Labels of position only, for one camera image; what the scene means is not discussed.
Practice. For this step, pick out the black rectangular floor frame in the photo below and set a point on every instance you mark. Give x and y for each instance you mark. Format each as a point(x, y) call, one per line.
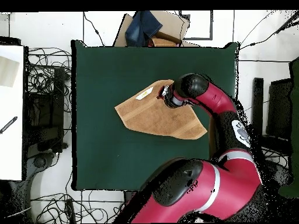
point(211, 25)

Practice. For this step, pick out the beige block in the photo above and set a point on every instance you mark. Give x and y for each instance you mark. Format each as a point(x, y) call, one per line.
point(8, 72)

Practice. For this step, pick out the blue jeans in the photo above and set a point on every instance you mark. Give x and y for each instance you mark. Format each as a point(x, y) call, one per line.
point(140, 28)

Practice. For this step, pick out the black round caster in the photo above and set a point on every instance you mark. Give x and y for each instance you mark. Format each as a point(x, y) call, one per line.
point(39, 161)

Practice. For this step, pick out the tan terry towel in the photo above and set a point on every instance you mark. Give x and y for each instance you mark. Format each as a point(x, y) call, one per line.
point(158, 119)

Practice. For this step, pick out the black ridged tool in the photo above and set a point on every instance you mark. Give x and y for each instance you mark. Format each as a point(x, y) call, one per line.
point(8, 125)

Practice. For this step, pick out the narrow black post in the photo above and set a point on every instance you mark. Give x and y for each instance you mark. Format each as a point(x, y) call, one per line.
point(258, 98)

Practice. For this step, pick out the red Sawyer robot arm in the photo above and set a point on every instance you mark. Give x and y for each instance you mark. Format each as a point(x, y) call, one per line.
point(233, 186)

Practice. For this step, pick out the white desk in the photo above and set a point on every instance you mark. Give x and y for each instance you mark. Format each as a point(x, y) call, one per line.
point(11, 151)

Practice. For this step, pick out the dark green table cloth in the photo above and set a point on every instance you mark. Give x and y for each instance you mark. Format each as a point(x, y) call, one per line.
point(116, 151)

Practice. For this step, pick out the tan towel in box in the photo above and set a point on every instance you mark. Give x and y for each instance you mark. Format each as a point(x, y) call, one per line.
point(163, 42)

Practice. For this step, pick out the cardboard box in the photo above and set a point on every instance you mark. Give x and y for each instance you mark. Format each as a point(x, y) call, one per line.
point(172, 23)

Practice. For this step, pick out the wide black stand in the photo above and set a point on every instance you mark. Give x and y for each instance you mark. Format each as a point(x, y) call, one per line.
point(279, 109)

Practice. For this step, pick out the black equipment rack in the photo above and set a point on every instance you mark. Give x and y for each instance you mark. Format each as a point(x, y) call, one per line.
point(58, 105)

